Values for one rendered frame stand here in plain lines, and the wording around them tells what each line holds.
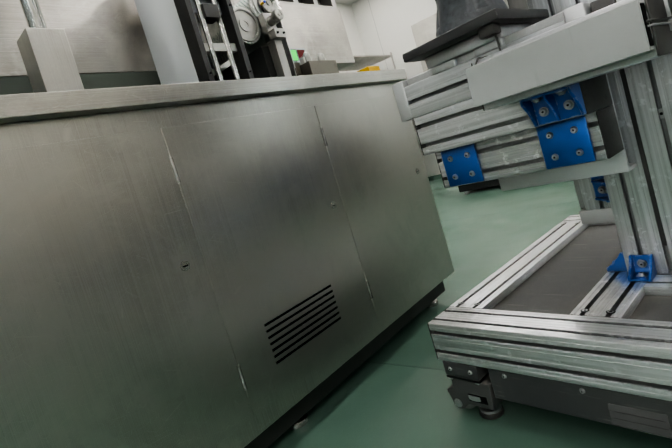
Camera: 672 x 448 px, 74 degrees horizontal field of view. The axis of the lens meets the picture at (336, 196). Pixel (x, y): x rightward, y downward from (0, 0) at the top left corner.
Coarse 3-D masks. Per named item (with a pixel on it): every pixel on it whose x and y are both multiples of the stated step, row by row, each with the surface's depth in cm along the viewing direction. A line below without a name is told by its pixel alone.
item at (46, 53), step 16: (32, 0) 114; (32, 16) 114; (32, 32) 111; (48, 32) 113; (64, 32) 116; (32, 48) 110; (48, 48) 113; (64, 48) 115; (32, 64) 112; (48, 64) 112; (64, 64) 115; (32, 80) 115; (48, 80) 111; (64, 80) 114; (80, 80) 117
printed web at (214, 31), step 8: (240, 0) 162; (248, 8) 158; (200, 24) 158; (208, 24) 155; (216, 24) 153; (200, 32) 159; (216, 32) 153; (216, 40) 155; (256, 40) 156; (208, 56) 162; (224, 56) 160
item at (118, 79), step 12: (120, 72) 152; (132, 72) 156; (144, 72) 159; (156, 72) 162; (0, 84) 127; (12, 84) 129; (24, 84) 131; (84, 84) 143; (96, 84) 146; (108, 84) 149; (120, 84) 152; (132, 84) 155; (144, 84) 158; (156, 84) 161
